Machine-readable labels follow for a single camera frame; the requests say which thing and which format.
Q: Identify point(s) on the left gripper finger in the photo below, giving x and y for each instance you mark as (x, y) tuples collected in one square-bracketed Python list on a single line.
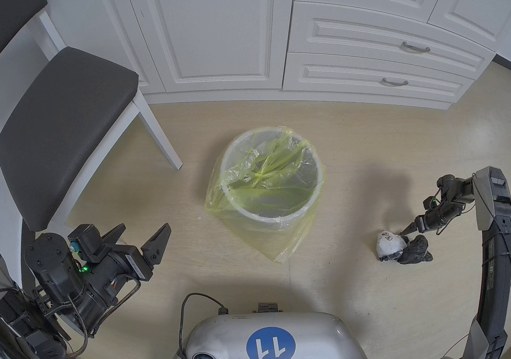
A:
[(156, 245), (115, 238)]

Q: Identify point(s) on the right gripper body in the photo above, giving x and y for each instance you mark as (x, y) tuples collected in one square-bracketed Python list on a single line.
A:
[(439, 218)]

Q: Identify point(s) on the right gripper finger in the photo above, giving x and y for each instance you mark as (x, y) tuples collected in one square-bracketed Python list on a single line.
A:
[(409, 228)]

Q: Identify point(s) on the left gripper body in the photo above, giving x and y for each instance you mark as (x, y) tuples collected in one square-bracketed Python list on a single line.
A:
[(113, 273)]

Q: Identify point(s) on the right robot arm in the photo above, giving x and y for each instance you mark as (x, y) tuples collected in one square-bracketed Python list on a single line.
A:
[(493, 229)]

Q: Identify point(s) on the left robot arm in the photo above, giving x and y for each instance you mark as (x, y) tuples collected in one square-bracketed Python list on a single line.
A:
[(48, 261)]

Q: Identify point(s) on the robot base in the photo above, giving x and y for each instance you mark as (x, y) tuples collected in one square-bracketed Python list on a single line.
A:
[(279, 333)]

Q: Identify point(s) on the crumpled black plastic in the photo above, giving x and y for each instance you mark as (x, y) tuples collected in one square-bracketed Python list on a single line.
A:
[(417, 251)]

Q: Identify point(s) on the white trash bin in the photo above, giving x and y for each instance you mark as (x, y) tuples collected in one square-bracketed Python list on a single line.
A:
[(275, 218)]

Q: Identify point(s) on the yellow plastic bag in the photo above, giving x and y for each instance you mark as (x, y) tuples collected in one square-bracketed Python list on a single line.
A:
[(287, 243)]

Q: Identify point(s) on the crumpled white paper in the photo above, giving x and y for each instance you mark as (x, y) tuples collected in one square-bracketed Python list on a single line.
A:
[(389, 245)]

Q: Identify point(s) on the white chair with grey seat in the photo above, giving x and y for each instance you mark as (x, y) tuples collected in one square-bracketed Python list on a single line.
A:
[(68, 118)]

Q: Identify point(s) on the white wardrobe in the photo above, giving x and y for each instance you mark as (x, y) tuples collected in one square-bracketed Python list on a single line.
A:
[(223, 18)]

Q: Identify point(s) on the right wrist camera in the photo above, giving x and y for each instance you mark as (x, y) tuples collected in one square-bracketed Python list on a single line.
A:
[(431, 202)]

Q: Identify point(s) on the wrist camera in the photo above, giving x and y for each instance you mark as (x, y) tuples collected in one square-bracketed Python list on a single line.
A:
[(86, 241), (431, 202)]

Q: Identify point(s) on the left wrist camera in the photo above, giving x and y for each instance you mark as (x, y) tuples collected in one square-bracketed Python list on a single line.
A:
[(86, 241)]

